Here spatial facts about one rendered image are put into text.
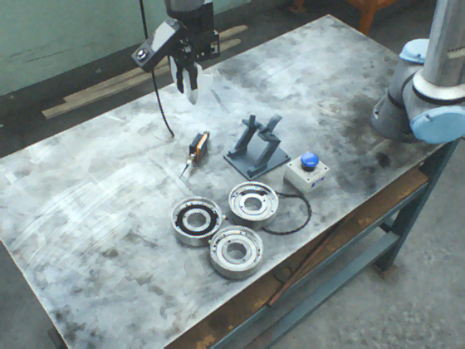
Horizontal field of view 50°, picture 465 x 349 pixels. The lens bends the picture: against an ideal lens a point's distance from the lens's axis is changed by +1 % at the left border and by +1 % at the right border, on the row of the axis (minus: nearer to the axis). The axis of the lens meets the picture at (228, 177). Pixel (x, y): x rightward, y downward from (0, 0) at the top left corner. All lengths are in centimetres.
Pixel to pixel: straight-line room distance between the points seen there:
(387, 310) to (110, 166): 120
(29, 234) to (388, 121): 87
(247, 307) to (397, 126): 58
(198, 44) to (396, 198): 81
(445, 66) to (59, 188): 83
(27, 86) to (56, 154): 141
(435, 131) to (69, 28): 187
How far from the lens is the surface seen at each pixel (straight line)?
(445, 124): 112
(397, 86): 126
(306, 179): 110
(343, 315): 191
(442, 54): 105
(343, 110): 136
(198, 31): 100
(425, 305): 203
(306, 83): 143
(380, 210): 148
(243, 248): 100
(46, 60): 260
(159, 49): 96
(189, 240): 99
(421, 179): 161
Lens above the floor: 165
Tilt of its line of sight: 48 degrees down
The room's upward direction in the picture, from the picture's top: 4 degrees clockwise
